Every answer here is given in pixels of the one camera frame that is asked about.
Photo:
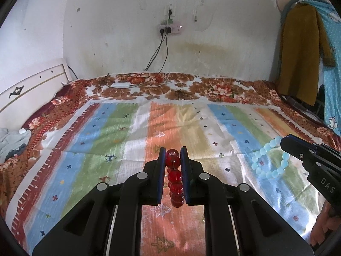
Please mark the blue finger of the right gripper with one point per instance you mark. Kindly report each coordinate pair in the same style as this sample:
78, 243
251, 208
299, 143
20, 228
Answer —
307, 157
292, 143

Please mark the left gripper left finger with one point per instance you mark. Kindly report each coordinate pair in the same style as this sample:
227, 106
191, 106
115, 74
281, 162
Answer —
161, 173

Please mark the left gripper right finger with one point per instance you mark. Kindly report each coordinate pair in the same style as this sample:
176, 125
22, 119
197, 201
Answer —
184, 167

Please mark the right hand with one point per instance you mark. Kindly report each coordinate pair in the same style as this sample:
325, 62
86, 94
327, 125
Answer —
324, 223

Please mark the striped colourful cloth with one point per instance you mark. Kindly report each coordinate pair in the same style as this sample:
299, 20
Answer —
106, 142

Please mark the white charger on bed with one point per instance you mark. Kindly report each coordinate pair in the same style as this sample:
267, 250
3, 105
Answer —
120, 85

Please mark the mustard yellow hanging coat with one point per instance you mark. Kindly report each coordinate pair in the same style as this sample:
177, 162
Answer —
303, 45

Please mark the floral brown bed sheet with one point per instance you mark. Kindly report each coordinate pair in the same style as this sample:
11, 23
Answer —
176, 86

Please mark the white power strip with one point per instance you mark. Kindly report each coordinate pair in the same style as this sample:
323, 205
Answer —
172, 29

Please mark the grey crumpled clothing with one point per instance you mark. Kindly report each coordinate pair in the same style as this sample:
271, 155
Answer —
13, 143

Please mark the white wooden headboard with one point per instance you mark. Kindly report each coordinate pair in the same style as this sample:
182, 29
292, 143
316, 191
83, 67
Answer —
23, 99

